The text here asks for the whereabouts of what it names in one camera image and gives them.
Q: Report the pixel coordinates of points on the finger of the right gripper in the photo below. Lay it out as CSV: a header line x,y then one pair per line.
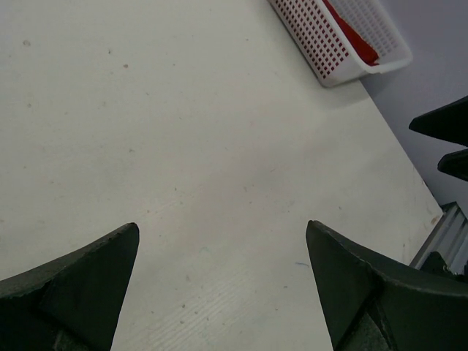
x,y
448,123
455,164

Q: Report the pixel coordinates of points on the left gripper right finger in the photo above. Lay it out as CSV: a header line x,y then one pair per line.
x,y
371,302

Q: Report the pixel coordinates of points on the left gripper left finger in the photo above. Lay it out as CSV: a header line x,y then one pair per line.
x,y
72,302

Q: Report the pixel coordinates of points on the dark red folded shirt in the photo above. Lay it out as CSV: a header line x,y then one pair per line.
x,y
362,48

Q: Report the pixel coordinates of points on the white plastic basket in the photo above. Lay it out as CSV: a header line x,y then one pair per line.
x,y
327,50

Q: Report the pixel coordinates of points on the aluminium mounting rail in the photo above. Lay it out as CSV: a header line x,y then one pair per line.
x,y
448,238

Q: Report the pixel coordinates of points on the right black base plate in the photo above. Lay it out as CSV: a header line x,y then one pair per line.
x,y
435,264

